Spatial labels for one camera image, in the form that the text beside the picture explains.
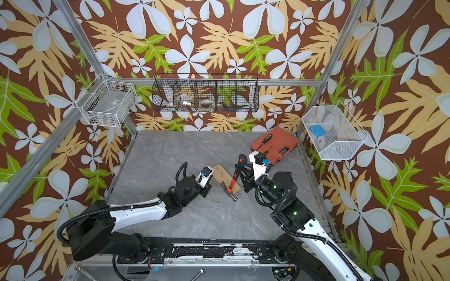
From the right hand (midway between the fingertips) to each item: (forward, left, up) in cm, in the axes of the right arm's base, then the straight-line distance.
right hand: (237, 165), depth 64 cm
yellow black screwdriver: (+39, -23, -26) cm, 52 cm away
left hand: (+8, +11, -18) cm, 22 cm away
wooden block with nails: (+12, +5, -30) cm, 32 cm away
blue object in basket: (+26, -42, -7) cm, 50 cm away
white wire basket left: (+38, +65, +1) cm, 75 cm away
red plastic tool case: (+33, -27, -26) cm, 50 cm away
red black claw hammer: (-2, +3, -16) cm, 16 cm away
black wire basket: (+50, +6, -1) cm, 50 cm away
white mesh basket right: (+23, -49, -7) cm, 55 cm away
